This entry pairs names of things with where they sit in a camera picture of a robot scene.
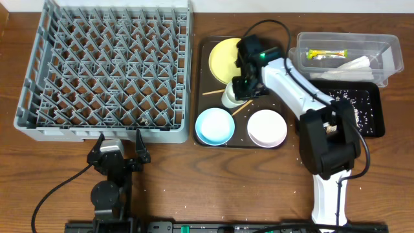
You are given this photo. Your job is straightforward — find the wooden chopstick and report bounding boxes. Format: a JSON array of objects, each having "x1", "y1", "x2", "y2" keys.
[
  {"x1": 202, "y1": 89, "x2": 225, "y2": 95},
  {"x1": 232, "y1": 100, "x2": 254, "y2": 116}
]

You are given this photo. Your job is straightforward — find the lower wooden chopstick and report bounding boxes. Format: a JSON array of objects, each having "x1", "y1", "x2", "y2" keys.
[{"x1": 232, "y1": 100, "x2": 254, "y2": 116}]

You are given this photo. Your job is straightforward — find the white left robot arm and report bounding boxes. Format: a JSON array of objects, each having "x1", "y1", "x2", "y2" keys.
[{"x1": 87, "y1": 129, "x2": 151, "y2": 232}]

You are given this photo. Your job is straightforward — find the grey dish rack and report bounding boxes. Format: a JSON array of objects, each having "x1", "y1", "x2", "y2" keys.
[{"x1": 14, "y1": 1, "x2": 193, "y2": 143}]

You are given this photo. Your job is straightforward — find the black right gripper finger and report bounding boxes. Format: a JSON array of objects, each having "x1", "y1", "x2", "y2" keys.
[
  {"x1": 232, "y1": 76, "x2": 249, "y2": 100},
  {"x1": 249, "y1": 80, "x2": 269, "y2": 97}
]

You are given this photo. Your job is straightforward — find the dark brown serving tray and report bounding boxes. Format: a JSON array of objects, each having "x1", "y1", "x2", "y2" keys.
[{"x1": 194, "y1": 36, "x2": 289, "y2": 148}]

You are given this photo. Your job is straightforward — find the yellow plate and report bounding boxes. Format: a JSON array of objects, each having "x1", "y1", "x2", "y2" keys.
[{"x1": 208, "y1": 38, "x2": 241, "y2": 85}]

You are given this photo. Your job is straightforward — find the light blue bowl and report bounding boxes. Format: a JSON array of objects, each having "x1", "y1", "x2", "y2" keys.
[{"x1": 195, "y1": 107, "x2": 235, "y2": 146}]

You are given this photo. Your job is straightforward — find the cream plastic cup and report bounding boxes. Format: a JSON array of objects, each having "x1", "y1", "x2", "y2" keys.
[{"x1": 221, "y1": 82, "x2": 246, "y2": 109}]

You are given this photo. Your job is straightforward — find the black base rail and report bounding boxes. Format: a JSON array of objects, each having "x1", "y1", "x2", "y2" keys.
[{"x1": 63, "y1": 220, "x2": 389, "y2": 233}]

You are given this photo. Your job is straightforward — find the black waste tray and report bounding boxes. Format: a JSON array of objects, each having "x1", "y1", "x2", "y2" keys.
[{"x1": 310, "y1": 80, "x2": 386, "y2": 138}]

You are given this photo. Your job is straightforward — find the clear plastic bin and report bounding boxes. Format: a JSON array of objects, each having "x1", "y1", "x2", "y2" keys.
[{"x1": 289, "y1": 32, "x2": 404, "y2": 87}]

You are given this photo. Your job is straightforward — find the upper wooden chopstick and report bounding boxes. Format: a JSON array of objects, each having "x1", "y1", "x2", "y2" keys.
[{"x1": 202, "y1": 89, "x2": 225, "y2": 95}]

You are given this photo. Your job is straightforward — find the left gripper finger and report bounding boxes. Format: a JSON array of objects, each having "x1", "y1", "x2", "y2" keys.
[
  {"x1": 87, "y1": 133, "x2": 105, "y2": 165},
  {"x1": 135, "y1": 129, "x2": 151, "y2": 164}
]

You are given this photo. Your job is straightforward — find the pile of rice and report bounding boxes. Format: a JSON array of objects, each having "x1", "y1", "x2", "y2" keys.
[{"x1": 327, "y1": 89, "x2": 375, "y2": 137}]

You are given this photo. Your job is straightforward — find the pink bowl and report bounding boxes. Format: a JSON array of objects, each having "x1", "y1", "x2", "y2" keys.
[{"x1": 247, "y1": 109, "x2": 287, "y2": 148}]

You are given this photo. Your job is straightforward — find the white paper napkin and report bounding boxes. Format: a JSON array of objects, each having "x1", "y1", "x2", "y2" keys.
[{"x1": 310, "y1": 56, "x2": 374, "y2": 82}]

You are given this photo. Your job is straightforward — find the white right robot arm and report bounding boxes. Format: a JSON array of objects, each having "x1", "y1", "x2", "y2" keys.
[{"x1": 232, "y1": 35, "x2": 361, "y2": 226}]

